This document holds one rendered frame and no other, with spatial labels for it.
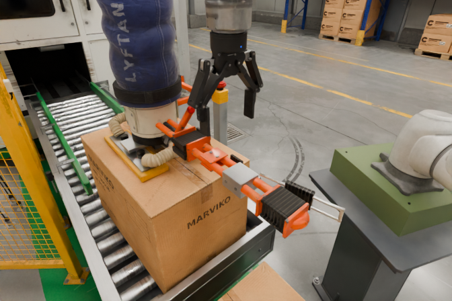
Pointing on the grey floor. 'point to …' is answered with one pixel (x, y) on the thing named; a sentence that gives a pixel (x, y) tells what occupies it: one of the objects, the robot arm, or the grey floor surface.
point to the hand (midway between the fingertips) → (228, 120)
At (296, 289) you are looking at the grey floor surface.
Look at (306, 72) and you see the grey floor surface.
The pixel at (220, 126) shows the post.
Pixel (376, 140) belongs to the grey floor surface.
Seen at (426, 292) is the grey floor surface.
